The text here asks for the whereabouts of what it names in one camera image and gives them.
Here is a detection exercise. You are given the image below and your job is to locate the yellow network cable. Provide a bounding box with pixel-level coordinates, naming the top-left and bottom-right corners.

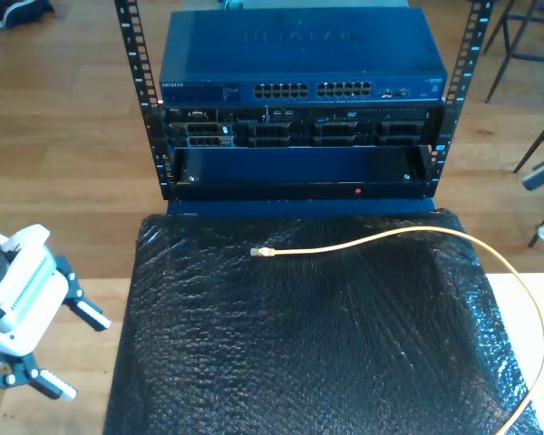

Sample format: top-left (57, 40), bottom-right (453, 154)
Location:
top-left (248, 225), bottom-right (544, 435)

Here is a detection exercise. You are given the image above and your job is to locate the dark metal stool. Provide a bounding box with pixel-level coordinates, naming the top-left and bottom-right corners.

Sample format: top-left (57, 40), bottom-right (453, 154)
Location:
top-left (482, 0), bottom-right (544, 103)

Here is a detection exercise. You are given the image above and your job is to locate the blue rack base panel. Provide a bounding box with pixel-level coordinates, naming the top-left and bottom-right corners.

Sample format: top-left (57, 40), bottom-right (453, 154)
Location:
top-left (166, 197), bottom-right (439, 219)

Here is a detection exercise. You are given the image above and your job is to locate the black textured mat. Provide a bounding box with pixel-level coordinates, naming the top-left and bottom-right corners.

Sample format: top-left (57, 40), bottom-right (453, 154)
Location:
top-left (102, 208), bottom-right (544, 435)

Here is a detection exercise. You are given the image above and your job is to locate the dark sneaker white sole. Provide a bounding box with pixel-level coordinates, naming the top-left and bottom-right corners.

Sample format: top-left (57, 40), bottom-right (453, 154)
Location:
top-left (0, 0), bottom-right (55, 29)

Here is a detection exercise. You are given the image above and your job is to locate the black perforated rack post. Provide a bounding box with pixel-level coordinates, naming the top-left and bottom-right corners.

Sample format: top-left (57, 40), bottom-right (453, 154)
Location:
top-left (428, 0), bottom-right (498, 197)
top-left (113, 0), bottom-right (176, 200)

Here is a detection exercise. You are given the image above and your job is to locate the blue network switch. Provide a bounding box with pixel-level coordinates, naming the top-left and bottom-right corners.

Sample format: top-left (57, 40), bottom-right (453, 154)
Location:
top-left (158, 7), bottom-right (449, 106)

